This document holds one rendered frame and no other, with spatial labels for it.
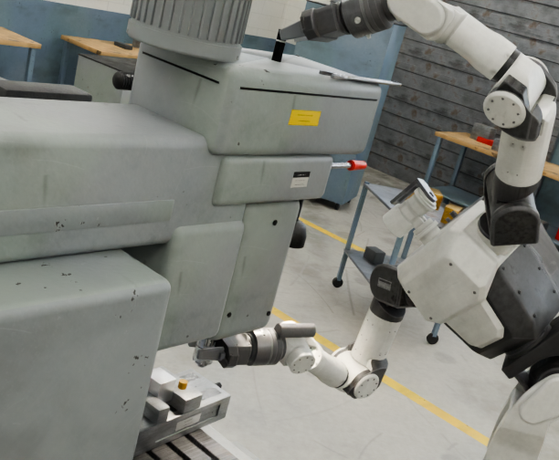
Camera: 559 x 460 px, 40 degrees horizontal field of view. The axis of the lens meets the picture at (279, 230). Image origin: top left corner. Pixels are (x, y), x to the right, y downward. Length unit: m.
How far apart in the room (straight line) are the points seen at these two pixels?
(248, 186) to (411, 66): 8.69
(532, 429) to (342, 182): 6.05
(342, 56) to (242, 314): 6.13
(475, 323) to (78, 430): 0.90
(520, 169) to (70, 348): 0.88
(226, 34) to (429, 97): 8.64
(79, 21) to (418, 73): 4.14
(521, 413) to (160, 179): 0.97
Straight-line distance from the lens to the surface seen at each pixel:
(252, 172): 1.43
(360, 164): 1.72
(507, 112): 1.43
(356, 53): 7.59
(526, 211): 1.59
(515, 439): 1.87
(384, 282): 1.92
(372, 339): 2.00
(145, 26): 1.32
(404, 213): 1.77
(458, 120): 9.70
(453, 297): 1.73
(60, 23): 9.10
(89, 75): 6.30
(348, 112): 1.58
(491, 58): 1.43
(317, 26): 1.49
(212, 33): 1.30
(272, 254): 1.61
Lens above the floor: 2.05
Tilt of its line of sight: 18 degrees down
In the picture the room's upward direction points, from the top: 15 degrees clockwise
